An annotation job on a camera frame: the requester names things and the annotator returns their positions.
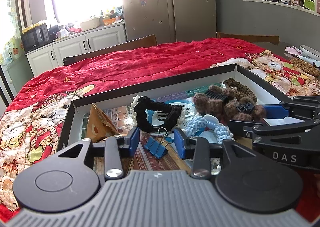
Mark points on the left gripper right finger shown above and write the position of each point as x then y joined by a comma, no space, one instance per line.
197,149

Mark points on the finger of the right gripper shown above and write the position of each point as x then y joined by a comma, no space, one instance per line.
248,129
275,111

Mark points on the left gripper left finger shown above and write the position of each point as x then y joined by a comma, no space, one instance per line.
117,147

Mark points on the blue knitted scrunchie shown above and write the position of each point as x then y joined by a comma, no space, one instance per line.
209,127

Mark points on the brown paper pyramid packet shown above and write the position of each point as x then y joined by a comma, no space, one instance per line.
99,125

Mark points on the dark fuzzy claw clip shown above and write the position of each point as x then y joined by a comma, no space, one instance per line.
244,111

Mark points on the brown braided scrunchie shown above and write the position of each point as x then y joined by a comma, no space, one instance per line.
242,90

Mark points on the blue binder clip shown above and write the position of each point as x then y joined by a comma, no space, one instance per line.
155,143

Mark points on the black white-edged scrunchie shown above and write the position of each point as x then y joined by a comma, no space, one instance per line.
150,115

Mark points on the black shallow box tray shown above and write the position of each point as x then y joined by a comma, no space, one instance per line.
71,130

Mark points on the wooden bead trivet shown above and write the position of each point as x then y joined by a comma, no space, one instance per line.
305,66

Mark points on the pink cloth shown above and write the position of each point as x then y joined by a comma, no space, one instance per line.
293,51

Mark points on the white plate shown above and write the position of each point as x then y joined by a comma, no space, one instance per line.
310,52

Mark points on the wooden chair at right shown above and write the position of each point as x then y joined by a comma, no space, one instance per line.
251,38

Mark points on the red quilted blanket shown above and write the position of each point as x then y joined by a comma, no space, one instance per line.
32,123

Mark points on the white kitchen cabinet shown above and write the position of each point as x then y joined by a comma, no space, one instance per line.
51,55

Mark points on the white mug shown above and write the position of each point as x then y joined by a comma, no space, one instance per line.
62,33

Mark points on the white plastic basin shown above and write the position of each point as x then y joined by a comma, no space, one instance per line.
89,24

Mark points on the black microwave oven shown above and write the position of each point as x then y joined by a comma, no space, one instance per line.
35,38

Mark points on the beige double-door refrigerator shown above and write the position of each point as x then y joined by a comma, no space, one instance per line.
170,20

